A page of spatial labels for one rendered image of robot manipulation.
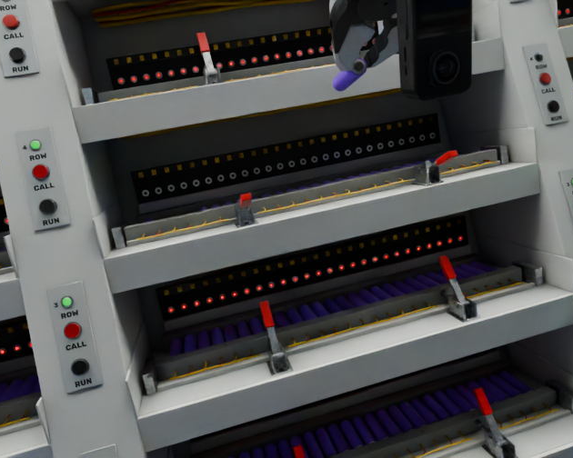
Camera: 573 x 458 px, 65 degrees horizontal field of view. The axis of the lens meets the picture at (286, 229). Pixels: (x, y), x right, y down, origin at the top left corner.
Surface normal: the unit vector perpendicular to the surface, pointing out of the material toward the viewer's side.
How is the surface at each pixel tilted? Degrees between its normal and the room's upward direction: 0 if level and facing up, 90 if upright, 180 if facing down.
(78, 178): 90
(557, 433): 16
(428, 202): 106
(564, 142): 90
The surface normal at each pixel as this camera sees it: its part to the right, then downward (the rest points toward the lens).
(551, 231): -0.96, 0.22
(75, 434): 0.15, -0.11
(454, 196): 0.21, 0.16
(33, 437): -0.18, -0.96
